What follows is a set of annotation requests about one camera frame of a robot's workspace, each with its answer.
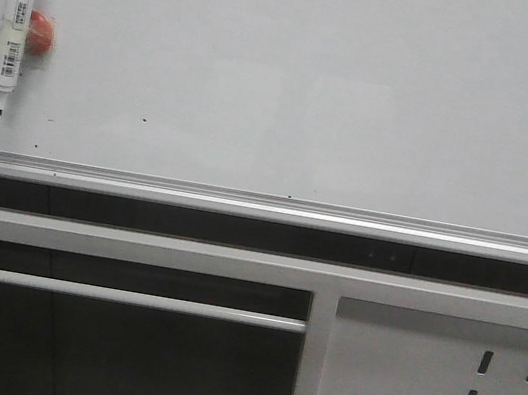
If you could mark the red round magnet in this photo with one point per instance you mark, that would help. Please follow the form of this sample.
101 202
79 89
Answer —
40 35

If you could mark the white whiteboard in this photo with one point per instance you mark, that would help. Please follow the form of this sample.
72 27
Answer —
416 108

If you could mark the white horizontal rod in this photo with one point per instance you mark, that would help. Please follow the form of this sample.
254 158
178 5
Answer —
150 301

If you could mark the white metal frame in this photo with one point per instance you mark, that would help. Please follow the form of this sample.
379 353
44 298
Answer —
54 344

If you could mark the aluminium whiteboard tray rail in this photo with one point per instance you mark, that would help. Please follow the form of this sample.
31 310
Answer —
289 210

